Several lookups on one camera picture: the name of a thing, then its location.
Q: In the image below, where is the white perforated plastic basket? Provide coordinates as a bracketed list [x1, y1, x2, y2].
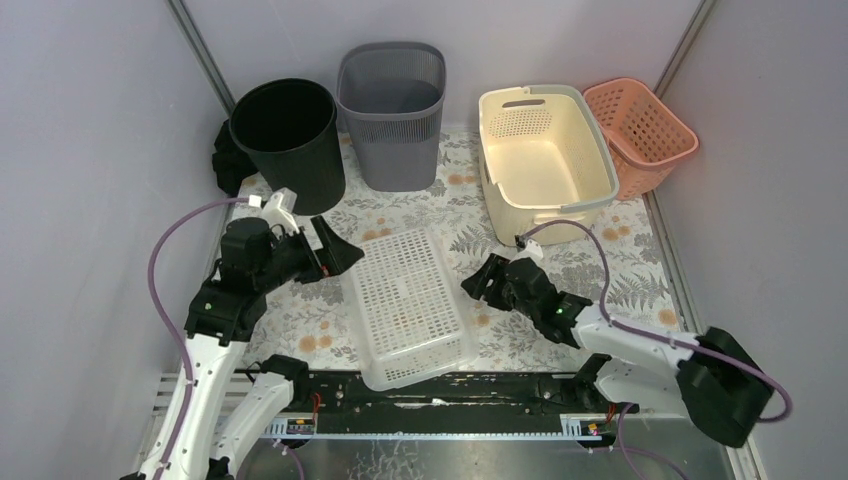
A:
[341, 228, 479, 391]

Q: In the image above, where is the cream plastic laundry basket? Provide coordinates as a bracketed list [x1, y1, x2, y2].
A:
[478, 85, 620, 246]

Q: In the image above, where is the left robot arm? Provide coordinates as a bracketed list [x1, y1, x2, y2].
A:
[132, 216, 364, 479]

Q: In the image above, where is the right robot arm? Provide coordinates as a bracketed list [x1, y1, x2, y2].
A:
[461, 254, 775, 448]

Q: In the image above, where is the floral patterned table mat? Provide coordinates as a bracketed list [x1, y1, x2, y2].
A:
[241, 131, 683, 372]

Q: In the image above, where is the black cloth in corner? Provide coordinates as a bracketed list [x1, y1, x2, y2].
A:
[211, 120, 258, 197]

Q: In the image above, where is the black round waste bin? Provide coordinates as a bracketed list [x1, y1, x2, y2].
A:
[229, 78, 346, 216]

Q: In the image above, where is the grey ribbed waste bin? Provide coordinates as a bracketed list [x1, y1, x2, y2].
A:
[336, 41, 447, 192]

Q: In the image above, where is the pink perforated plastic basket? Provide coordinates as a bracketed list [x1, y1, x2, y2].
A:
[583, 77, 700, 201]

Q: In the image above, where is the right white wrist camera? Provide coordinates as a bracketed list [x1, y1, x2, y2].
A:
[512, 236, 544, 261]

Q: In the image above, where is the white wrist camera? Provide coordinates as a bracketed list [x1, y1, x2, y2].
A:
[248, 188, 299, 234]
[512, 236, 544, 261]

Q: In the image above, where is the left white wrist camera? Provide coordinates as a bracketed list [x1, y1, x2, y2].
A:
[248, 188, 299, 234]

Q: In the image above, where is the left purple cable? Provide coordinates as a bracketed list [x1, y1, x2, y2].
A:
[146, 195, 253, 480]

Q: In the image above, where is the purple cable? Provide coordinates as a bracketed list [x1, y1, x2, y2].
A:
[523, 219, 794, 480]
[146, 195, 253, 480]

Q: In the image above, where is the aluminium frame rail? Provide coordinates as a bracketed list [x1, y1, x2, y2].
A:
[152, 372, 747, 442]

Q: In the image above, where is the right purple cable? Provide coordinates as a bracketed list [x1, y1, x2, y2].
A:
[523, 219, 794, 480]

